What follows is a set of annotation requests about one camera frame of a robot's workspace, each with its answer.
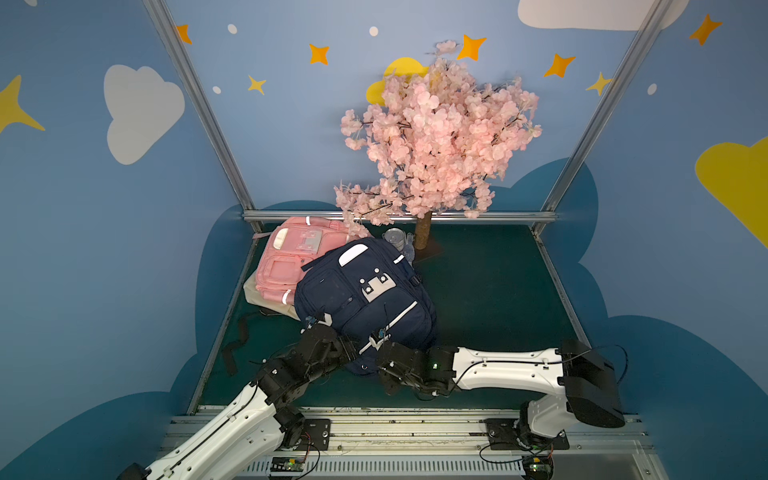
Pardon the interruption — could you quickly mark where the black bag strap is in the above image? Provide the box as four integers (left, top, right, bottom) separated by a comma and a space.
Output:
220, 310, 265, 378

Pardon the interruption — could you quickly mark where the green circuit board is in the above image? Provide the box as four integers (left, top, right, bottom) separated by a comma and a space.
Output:
521, 455, 554, 480
268, 456, 308, 478

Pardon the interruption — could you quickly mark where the pink cherry blossom tree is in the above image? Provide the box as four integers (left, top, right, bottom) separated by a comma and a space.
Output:
334, 37, 542, 245

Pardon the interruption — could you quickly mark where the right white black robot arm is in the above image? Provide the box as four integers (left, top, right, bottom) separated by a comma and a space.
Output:
376, 339, 626, 448

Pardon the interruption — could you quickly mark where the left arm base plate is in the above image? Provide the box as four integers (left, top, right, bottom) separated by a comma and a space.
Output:
280, 418, 332, 451

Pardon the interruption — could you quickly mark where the aluminium rail base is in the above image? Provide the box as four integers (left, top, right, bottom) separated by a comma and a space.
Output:
146, 407, 670, 480

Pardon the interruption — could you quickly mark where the cream white bag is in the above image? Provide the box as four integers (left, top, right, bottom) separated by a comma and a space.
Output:
243, 273, 299, 321

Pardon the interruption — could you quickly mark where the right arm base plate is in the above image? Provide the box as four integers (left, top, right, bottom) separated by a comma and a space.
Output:
484, 418, 570, 453

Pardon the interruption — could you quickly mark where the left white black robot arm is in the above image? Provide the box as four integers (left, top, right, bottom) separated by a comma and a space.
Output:
118, 324, 358, 479

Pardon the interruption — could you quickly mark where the left green circuit board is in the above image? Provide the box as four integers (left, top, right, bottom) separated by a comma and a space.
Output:
268, 456, 308, 478

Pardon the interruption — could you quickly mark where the navy blue backpack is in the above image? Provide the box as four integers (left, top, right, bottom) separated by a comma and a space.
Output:
294, 237, 437, 376

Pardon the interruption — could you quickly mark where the right green circuit board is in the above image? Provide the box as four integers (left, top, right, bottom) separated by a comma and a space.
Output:
521, 455, 554, 480

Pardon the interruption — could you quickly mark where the pink backpack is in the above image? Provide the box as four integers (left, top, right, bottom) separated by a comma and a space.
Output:
254, 216, 359, 305

